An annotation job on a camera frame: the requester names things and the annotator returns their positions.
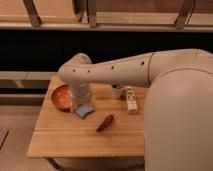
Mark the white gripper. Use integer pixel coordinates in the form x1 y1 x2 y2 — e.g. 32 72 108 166
70 83 92 105

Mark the clear plastic bottle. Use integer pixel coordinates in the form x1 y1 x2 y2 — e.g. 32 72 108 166
125 86 138 114

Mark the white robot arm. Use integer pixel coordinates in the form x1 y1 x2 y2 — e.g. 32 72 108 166
58 49 213 171

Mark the orange ceramic bowl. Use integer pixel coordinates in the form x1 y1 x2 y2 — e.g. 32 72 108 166
51 84 72 111

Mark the blue sponge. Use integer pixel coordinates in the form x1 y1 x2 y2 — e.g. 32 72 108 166
74 104 95 119

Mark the red chili pepper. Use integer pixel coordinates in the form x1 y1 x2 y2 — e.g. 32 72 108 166
96 114 114 132

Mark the wooden table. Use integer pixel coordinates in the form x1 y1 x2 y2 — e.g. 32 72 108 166
27 76 144 158

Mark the wooden shelf rail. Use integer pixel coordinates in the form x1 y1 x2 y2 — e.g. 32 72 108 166
0 0 213 32

